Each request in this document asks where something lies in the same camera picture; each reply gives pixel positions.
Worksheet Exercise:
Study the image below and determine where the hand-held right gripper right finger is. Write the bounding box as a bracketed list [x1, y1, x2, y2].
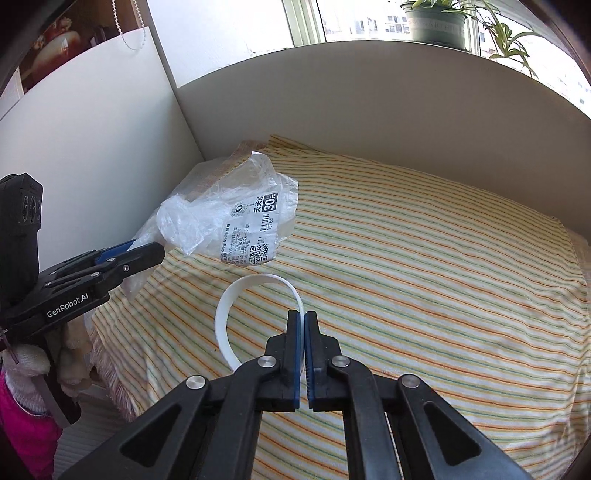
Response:
[305, 311, 534, 480]

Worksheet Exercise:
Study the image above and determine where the striped yellow cloth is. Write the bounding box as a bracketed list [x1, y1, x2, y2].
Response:
[92, 134, 591, 480]

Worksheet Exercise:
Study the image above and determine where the woven fringed mat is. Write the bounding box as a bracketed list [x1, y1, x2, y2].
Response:
[85, 138, 591, 421]

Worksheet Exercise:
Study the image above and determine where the white window frame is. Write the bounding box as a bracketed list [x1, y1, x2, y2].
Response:
[281, 0, 591, 107]

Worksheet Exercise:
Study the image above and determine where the white plastic strip loop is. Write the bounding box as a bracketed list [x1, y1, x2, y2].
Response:
[215, 274, 305, 374]

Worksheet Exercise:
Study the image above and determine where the person's left hand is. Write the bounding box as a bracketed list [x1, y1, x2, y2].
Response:
[0, 318, 93, 409]

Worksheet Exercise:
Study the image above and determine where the white bead cord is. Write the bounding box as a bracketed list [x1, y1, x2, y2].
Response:
[112, 0, 151, 51]

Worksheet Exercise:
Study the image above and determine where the wooden shelf cabinet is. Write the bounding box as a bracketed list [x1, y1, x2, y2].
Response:
[0, 0, 153, 97]

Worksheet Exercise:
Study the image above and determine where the clear plastic bag white label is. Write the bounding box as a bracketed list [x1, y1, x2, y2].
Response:
[124, 150, 301, 296]

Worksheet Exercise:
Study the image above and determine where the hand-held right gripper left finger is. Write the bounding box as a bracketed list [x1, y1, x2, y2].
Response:
[58, 310, 303, 480]

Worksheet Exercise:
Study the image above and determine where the potted green plant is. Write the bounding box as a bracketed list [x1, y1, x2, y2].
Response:
[399, 0, 541, 79]

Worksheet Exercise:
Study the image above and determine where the red white vase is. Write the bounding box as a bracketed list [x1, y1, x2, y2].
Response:
[18, 16, 79, 90]

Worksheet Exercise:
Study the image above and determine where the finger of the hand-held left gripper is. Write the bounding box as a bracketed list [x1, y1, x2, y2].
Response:
[41, 239, 137, 284]
[46, 242, 166, 301]

